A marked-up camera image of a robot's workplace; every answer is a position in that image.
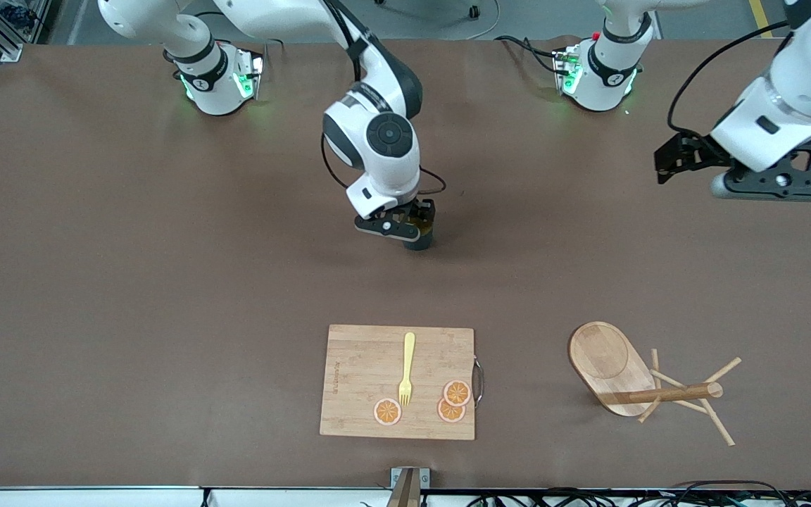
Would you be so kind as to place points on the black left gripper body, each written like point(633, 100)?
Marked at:
point(702, 150)

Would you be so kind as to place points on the teal cup with yellow inside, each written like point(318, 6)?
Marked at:
point(419, 243)

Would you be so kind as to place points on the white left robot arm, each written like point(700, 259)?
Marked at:
point(786, 84)

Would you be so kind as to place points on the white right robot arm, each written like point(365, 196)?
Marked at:
point(384, 134)

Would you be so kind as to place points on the wooden cup rack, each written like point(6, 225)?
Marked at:
point(602, 359)

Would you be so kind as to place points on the yellow plastic fork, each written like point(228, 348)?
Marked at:
point(408, 352)

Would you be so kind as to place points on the bamboo cutting board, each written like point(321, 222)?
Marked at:
point(363, 373)

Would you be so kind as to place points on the orange slice toy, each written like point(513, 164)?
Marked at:
point(449, 414)
point(457, 392)
point(388, 412)

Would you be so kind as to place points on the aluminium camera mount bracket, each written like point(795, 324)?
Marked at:
point(409, 482)

